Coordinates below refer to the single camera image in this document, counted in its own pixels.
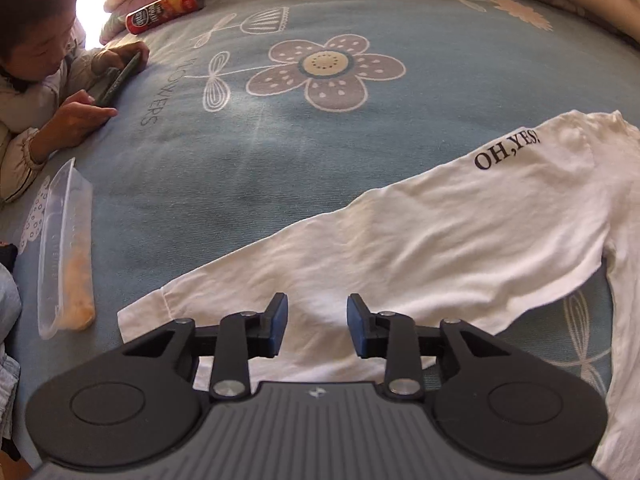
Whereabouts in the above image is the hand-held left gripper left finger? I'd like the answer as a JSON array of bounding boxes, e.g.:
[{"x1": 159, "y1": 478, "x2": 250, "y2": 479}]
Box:
[{"x1": 121, "y1": 293, "x2": 290, "y2": 402}]

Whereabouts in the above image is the blue floral bed sheet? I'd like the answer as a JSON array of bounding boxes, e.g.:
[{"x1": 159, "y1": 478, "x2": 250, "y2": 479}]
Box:
[{"x1": 0, "y1": 0, "x2": 640, "y2": 480}]

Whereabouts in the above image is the grey-blue cloth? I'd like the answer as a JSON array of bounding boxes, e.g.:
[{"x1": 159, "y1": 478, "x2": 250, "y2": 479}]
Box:
[{"x1": 0, "y1": 260, "x2": 23, "y2": 461}]

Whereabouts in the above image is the clear plastic food container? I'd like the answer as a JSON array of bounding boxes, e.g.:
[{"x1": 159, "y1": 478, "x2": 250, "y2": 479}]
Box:
[{"x1": 37, "y1": 157, "x2": 96, "y2": 338}]

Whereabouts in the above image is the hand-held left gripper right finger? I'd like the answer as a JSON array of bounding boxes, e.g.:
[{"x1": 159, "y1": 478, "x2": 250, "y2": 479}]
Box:
[{"x1": 346, "y1": 293, "x2": 518, "y2": 402}]

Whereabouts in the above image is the white long-sleeve shirt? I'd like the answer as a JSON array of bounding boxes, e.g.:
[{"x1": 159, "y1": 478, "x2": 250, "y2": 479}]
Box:
[{"x1": 117, "y1": 110, "x2": 640, "y2": 480}]

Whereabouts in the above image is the red snack can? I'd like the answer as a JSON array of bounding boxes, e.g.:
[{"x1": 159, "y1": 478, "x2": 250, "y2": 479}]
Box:
[{"x1": 125, "y1": 0, "x2": 206, "y2": 36}]

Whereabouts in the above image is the dark phone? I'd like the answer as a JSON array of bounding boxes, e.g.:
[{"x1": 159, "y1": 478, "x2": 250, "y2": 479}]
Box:
[{"x1": 95, "y1": 52, "x2": 143, "y2": 108}]

